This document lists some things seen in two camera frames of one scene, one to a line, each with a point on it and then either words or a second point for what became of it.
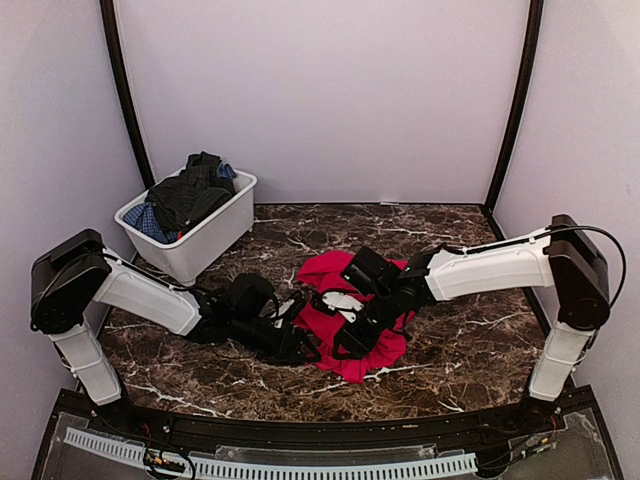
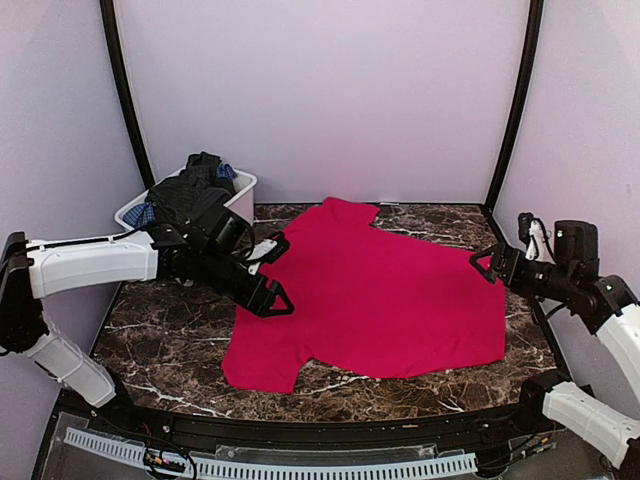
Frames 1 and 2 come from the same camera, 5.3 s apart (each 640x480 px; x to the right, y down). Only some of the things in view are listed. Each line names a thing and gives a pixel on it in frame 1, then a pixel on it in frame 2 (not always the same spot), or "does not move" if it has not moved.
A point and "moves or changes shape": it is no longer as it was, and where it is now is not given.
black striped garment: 188,195 does not move
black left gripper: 287,348 → 260,304
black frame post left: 107,13 does not move
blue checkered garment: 141,220 does not move
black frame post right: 534,38 does not move
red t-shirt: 320,272 moves or changes shape
